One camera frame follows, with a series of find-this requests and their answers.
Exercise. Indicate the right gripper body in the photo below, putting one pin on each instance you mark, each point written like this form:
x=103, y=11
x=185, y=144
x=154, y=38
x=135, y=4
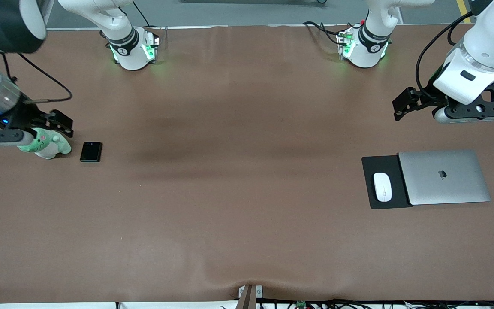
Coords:
x=25, y=117

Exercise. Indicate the black flip phone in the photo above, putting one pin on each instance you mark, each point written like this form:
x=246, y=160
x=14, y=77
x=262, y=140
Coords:
x=91, y=152

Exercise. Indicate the white computer mouse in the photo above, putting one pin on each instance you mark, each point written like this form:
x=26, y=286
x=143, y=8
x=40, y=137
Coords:
x=382, y=187

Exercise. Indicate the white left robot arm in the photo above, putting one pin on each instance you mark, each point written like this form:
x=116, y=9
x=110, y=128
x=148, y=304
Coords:
x=493, y=38

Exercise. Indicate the black mouse pad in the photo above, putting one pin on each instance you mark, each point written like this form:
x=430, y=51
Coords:
x=369, y=182

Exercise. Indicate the green dinosaur plush toy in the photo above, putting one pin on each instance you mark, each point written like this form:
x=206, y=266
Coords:
x=49, y=146

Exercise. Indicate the silver closed laptop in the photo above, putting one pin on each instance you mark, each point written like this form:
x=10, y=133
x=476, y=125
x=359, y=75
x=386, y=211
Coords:
x=444, y=177

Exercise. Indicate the brown table cover mat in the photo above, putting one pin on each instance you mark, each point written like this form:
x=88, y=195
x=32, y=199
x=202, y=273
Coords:
x=247, y=231

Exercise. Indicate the small green circuit board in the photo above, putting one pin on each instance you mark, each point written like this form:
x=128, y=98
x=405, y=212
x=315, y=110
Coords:
x=301, y=304

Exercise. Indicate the grey metal bracket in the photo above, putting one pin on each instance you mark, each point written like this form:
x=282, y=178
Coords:
x=259, y=292

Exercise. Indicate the brown mounting post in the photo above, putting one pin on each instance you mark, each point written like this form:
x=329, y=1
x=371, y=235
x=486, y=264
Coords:
x=247, y=298

